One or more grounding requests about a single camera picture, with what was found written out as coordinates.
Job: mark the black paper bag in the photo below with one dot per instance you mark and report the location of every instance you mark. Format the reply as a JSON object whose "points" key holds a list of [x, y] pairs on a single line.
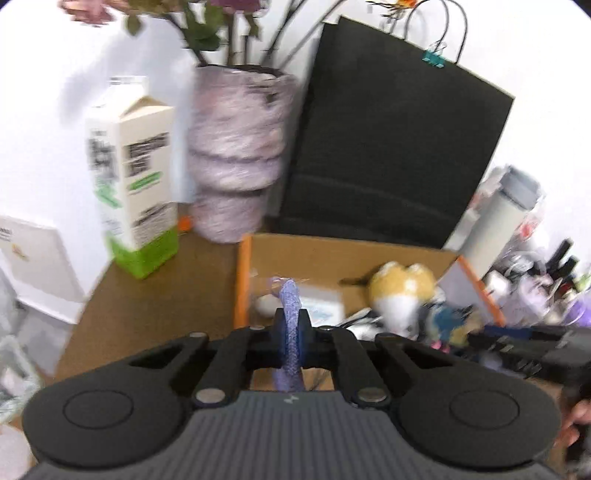
{"points": [[392, 152]]}

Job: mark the black cosmetic tube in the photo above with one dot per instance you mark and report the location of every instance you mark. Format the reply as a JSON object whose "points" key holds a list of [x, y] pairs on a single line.
{"points": [[568, 272], [561, 256]]}

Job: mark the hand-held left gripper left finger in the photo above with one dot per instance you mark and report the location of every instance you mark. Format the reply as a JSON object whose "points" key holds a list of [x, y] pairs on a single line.
{"points": [[265, 353]]}

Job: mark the green binder clip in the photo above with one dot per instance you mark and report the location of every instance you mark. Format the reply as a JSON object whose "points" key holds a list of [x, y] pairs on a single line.
{"points": [[434, 59]]}

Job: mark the white and green milk carton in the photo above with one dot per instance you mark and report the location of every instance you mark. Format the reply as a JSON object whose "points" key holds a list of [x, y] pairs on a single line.
{"points": [[134, 184]]}

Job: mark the purple knitted cloth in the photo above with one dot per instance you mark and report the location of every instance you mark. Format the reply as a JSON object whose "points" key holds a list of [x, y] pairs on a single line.
{"points": [[291, 323]]}

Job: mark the person's right hand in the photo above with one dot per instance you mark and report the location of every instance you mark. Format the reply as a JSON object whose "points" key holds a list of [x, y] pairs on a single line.
{"points": [[579, 415]]}

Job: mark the white thermos bottle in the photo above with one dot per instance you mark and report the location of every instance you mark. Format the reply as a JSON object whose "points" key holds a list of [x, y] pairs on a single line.
{"points": [[489, 230]]}

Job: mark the white and yellow plush toy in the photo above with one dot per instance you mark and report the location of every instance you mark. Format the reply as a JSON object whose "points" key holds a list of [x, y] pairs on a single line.
{"points": [[401, 295]]}

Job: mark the white flat board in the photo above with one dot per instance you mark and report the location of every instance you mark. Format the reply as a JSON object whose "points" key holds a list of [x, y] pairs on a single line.
{"points": [[37, 267]]}

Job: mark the white wet-wipes pack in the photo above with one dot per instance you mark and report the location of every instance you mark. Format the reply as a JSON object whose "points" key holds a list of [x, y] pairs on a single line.
{"points": [[323, 304]]}

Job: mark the purple tissue pack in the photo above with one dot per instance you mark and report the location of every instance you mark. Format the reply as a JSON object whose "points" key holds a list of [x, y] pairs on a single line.
{"points": [[579, 311]]}

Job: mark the purple ribbed vase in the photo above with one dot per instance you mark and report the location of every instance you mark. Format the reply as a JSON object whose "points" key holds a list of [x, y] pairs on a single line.
{"points": [[235, 152]]}

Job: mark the small orange object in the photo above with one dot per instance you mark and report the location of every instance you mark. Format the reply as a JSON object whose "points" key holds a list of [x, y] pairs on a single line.
{"points": [[184, 224]]}

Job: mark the red and orange cardboard box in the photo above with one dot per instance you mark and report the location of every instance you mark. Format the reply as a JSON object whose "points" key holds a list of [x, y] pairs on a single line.
{"points": [[314, 258]]}

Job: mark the wooden desktop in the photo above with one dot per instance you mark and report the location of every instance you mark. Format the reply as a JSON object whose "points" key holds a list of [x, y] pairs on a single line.
{"points": [[161, 300]]}

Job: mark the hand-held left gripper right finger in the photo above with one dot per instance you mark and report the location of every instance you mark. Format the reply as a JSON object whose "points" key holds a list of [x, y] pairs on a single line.
{"points": [[307, 341]]}

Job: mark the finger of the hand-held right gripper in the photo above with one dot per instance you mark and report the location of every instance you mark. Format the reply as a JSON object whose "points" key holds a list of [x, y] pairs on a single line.
{"points": [[508, 353], [508, 331]]}

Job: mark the dried flower bouquet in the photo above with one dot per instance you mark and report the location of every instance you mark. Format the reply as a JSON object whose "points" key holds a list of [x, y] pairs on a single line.
{"points": [[203, 32]]}

